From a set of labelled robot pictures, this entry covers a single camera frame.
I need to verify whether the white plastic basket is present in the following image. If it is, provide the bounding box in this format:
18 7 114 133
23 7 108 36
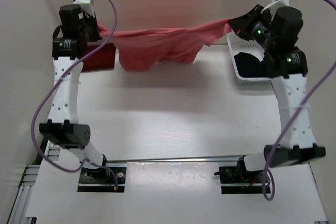
226 32 270 84

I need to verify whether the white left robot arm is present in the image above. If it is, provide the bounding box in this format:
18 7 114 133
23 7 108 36
39 4 110 182

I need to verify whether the dark red t-shirt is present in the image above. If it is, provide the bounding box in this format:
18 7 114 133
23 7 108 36
81 43 116 73

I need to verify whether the pink t-shirt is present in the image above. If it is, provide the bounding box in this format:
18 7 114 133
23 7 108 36
110 19 232 72

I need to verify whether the black t-shirt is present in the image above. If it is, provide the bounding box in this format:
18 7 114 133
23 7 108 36
234 52 268 78

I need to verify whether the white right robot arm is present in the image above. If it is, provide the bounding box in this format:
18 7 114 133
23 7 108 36
228 5 326 182

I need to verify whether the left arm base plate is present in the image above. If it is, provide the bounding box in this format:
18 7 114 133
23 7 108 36
77 164 127 193

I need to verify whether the aluminium table edge rail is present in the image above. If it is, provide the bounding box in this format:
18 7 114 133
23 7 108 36
107 155 245 164

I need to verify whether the aluminium side frame rail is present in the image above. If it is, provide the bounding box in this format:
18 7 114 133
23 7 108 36
10 140 61 224

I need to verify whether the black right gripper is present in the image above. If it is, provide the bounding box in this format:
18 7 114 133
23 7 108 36
228 5 275 50

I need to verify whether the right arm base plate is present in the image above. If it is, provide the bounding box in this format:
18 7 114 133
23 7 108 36
214 166 263 195

